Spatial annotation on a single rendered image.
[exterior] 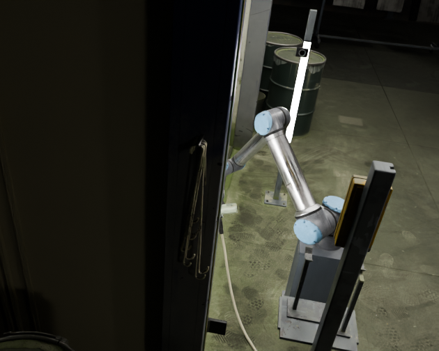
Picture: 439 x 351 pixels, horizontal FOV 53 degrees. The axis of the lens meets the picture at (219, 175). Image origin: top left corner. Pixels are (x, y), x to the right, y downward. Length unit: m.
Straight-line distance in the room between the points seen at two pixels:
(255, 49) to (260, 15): 0.31
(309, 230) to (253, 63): 2.33
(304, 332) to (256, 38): 2.93
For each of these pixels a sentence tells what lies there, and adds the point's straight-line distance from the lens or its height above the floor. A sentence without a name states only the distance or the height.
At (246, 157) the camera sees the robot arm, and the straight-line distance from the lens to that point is 2.70.
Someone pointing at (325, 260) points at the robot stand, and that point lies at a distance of 2.54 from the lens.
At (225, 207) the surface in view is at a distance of 2.53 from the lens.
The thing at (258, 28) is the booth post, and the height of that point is 1.28.
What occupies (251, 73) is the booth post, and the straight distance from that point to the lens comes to 4.31.
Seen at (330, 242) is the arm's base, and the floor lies 0.69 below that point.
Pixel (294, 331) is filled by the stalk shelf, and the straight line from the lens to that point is 1.91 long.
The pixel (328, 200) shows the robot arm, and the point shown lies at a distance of 2.45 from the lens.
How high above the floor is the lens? 2.24
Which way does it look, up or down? 32 degrees down
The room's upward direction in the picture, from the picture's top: 6 degrees clockwise
